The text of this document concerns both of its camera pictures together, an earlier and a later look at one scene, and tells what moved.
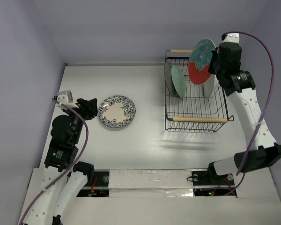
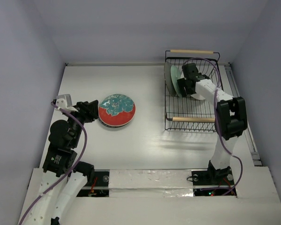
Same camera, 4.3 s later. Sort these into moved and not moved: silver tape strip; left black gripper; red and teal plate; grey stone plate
Moved: red and teal plate
Not moved: left black gripper; silver tape strip; grey stone plate
